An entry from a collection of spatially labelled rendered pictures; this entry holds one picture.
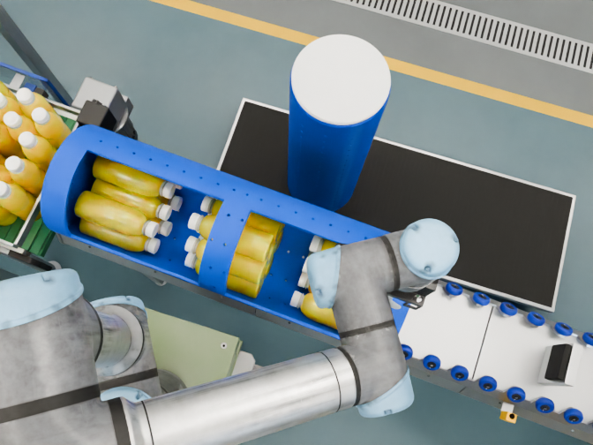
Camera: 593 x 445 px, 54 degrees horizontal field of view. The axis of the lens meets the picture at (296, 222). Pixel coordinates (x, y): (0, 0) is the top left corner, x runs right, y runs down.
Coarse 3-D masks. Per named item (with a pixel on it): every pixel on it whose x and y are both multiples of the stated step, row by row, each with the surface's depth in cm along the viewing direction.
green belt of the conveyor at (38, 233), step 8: (64, 120) 172; (72, 120) 172; (72, 128) 171; (16, 224) 163; (40, 224) 163; (0, 232) 163; (8, 232) 163; (16, 232) 163; (32, 232) 163; (40, 232) 163; (48, 232) 164; (8, 240) 162; (32, 240) 162; (40, 240) 163; (48, 240) 164; (24, 248) 162; (32, 248) 162; (40, 248) 163; (48, 248) 166
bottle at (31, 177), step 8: (24, 160) 151; (24, 168) 149; (32, 168) 151; (40, 168) 157; (16, 176) 149; (24, 176) 150; (32, 176) 152; (40, 176) 155; (24, 184) 152; (32, 184) 154; (40, 184) 157; (32, 192) 159; (40, 192) 160
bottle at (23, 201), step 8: (8, 184) 149; (16, 192) 149; (24, 192) 152; (0, 200) 148; (8, 200) 148; (16, 200) 149; (24, 200) 152; (32, 200) 156; (8, 208) 150; (16, 208) 151; (24, 208) 154; (24, 216) 158; (40, 216) 163
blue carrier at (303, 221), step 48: (96, 144) 136; (144, 144) 143; (48, 192) 133; (192, 192) 157; (240, 192) 135; (96, 240) 149; (288, 240) 156; (336, 240) 131; (288, 288) 153; (336, 336) 137
